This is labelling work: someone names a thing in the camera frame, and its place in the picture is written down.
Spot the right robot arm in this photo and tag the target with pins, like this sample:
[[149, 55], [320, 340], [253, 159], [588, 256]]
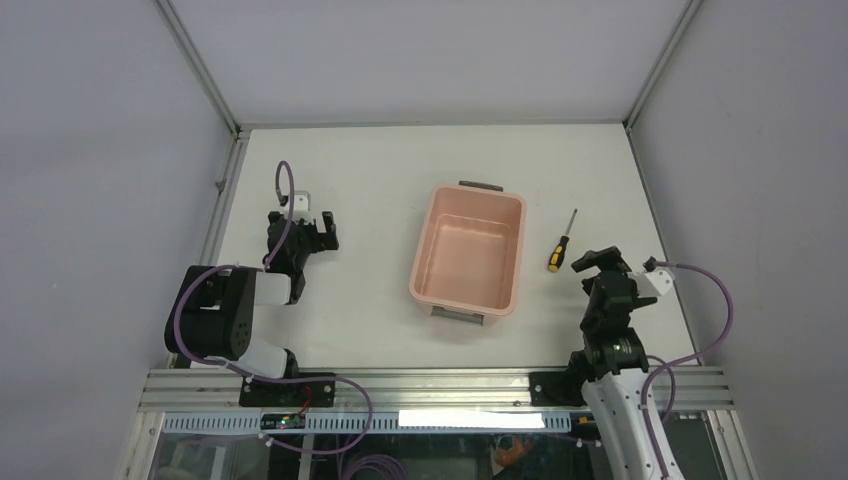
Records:
[[613, 368]]

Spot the yellow black screwdriver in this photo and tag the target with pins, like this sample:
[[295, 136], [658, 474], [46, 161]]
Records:
[[557, 256]]

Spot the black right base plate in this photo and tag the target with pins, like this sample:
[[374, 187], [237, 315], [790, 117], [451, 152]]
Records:
[[556, 388]]

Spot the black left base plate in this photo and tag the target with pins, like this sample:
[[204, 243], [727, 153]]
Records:
[[313, 390]]

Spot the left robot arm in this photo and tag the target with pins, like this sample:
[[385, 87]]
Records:
[[211, 322]]

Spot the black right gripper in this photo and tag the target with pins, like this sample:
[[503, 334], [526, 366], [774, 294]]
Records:
[[607, 273]]

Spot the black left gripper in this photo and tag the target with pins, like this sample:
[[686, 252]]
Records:
[[303, 232]]

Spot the aluminium frame rail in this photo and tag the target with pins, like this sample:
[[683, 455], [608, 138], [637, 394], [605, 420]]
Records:
[[491, 389]]

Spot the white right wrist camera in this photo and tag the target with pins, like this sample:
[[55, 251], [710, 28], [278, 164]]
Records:
[[655, 284]]

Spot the pink plastic bin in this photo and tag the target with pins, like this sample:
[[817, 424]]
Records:
[[467, 263]]

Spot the slotted cable duct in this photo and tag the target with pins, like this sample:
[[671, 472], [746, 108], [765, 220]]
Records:
[[354, 423]]

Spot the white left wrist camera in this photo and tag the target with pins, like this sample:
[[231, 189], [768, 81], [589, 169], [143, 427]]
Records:
[[299, 207]]

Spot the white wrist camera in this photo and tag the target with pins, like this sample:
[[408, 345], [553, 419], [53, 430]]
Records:
[[299, 207], [655, 284]]

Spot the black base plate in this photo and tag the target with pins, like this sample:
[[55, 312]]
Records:
[[556, 388], [313, 390]]

